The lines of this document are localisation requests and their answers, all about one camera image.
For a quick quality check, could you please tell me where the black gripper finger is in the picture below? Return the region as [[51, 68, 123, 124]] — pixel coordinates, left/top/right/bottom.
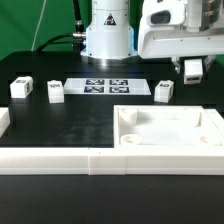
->
[[204, 55, 216, 71], [171, 56, 181, 74]]

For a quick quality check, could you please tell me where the white square tabletop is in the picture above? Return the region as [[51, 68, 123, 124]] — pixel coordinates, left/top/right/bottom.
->
[[113, 105, 224, 147]]

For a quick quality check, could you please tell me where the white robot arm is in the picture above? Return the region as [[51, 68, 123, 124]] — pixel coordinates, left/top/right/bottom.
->
[[138, 0, 224, 70]]

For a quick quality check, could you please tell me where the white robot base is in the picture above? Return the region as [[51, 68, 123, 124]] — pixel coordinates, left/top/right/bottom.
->
[[81, 0, 138, 66]]

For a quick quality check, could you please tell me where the white marker sheet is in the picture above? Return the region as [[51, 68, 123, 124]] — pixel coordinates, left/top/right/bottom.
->
[[64, 78, 151, 96]]

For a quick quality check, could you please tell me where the white U-shaped fence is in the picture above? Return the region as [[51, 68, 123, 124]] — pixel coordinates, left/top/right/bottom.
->
[[0, 107, 224, 176]]

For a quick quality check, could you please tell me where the black cable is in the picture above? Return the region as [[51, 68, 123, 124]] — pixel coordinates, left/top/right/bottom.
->
[[34, 0, 88, 53]]

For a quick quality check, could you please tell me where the white thin cable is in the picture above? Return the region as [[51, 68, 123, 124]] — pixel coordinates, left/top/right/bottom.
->
[[31, 0, 48, 52]]

